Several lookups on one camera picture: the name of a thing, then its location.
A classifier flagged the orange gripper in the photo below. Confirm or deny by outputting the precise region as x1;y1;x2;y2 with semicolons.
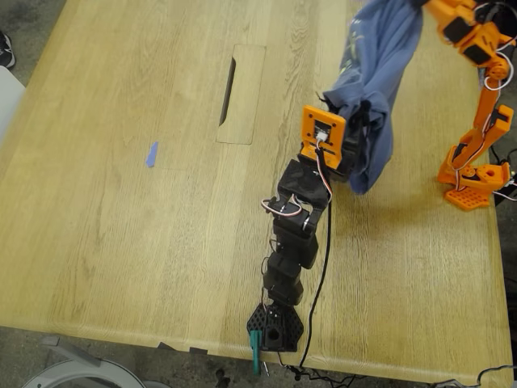
410;0;481;44

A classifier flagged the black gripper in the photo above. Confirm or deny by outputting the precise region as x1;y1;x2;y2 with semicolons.
329;100;372;183

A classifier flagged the blue printed T-shirt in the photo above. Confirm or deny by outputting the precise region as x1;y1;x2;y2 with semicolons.
322;0;425;196

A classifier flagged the white chair seat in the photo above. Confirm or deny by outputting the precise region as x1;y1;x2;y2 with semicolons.
0;65;26;142

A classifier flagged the dark sneaker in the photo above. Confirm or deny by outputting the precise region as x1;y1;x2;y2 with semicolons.
0;31;17;69

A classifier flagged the grey round chair base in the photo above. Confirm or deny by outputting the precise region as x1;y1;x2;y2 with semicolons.
22;335;142;388

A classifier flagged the orange camera mount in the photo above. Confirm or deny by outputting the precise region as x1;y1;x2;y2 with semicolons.
297;104;347;169

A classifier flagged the black camera cable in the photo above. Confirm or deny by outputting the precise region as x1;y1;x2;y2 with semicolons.
278;133;359;387

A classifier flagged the thin black floor cable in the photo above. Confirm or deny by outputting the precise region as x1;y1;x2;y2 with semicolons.
430;365;517;388

